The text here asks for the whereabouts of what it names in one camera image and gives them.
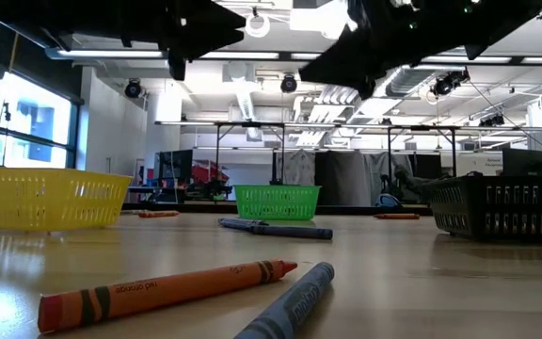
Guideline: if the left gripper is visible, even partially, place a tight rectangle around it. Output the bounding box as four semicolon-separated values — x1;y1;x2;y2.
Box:
157;0;247;81

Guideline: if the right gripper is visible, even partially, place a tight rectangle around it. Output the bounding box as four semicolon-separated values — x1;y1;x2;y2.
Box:
298;0;430;100

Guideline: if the orange crayon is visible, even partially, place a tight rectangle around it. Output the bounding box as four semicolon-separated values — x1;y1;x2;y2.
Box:
373;213;422;221
37;258;299;335
137;209;182;219

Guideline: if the grey blue crayon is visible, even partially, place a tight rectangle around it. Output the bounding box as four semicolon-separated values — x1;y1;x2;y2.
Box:
250;224;335;241

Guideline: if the overhead bar with light strips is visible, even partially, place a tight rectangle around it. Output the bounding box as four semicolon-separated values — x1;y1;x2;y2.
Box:
44;46;542;66

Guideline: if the black track spotlight cluster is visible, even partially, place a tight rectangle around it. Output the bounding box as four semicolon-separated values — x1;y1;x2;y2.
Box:
479;112;506;128
429;69;470;99

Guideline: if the light grey curtain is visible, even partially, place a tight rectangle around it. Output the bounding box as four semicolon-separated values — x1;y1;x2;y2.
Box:
273;149;317;186

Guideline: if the dark grey curtain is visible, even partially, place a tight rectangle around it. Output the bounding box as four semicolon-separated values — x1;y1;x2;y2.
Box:
314;149;371;207

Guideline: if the black monitor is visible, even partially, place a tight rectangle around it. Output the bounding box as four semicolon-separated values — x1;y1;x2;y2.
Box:
502;147;542;178
156;149;195;190

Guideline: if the red object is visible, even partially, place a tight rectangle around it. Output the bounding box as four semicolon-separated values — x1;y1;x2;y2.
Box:
190;159;231;185

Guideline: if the person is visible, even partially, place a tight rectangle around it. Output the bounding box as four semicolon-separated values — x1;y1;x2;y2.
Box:
392;164;451;203

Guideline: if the blue and white object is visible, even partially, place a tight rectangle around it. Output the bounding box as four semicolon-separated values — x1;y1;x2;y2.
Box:
375;193;403;209

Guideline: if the white cabinet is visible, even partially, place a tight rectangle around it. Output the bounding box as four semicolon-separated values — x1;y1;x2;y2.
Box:
439;151;503;178

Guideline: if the green plastic basket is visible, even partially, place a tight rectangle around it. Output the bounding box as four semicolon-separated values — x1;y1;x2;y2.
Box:
232;184;323;221

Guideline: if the large window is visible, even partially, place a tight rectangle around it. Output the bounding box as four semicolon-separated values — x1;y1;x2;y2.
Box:
0;70;83;170

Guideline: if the black plastic basket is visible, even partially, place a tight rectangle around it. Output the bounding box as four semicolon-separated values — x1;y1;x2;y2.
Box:
423;173;542;244

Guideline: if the yellow plastic basket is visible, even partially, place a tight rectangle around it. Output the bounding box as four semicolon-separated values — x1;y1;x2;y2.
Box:
0;167;135;233

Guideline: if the white coiled cable ring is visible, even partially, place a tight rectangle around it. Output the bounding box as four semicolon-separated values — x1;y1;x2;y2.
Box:
244;6;272;40

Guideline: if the black metal frame stand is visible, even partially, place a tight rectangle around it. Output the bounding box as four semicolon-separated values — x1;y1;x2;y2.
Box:
386;123;460;180
155;120;341;186

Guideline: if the black table frame rail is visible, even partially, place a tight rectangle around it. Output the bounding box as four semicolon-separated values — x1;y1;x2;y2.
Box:
122;201;435;217

